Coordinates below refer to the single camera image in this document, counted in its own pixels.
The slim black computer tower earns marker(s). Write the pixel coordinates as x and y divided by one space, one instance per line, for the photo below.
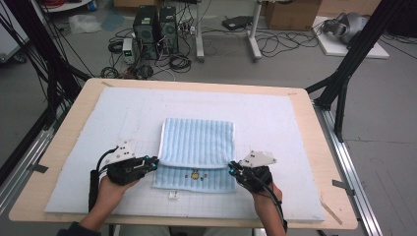
168 29

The white foam mat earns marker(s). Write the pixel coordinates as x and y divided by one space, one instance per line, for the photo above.
131 108

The white desk leg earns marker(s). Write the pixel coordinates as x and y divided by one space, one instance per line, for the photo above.
199 39
253 39

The aluminium rail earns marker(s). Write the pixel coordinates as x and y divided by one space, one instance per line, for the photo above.
347 170
29 156

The brown cardboard box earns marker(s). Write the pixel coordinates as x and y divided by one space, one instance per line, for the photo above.
291 14

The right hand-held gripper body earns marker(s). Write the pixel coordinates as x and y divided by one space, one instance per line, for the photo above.
257 178

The thin wooden stick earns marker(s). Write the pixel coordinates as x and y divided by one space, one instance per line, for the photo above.
331 212

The flat black device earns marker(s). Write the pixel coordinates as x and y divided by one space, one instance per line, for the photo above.
236 22

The grey headset device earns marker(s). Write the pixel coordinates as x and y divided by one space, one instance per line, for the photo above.
347 26

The clear plastic bag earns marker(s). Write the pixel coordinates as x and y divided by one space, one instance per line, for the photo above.
83 23

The large black computer tower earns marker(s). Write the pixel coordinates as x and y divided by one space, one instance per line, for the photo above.
146 31

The person's left hand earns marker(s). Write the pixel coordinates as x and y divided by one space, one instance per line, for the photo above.
113 193

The person's right hand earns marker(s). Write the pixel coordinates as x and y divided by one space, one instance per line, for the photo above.
268 201

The black metal frame stand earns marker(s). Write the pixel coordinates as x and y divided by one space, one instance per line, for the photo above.
55 75
360 46

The black tape strip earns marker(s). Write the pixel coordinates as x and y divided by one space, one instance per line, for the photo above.
342 186
38 168

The light blue striped towel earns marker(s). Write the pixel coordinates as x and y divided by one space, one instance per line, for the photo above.
196 144

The white power supply box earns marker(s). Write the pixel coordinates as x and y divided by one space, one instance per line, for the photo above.
128 50

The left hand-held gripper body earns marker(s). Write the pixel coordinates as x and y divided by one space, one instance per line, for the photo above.
124 172

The white floor board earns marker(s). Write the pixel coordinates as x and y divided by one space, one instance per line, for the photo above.
334 47

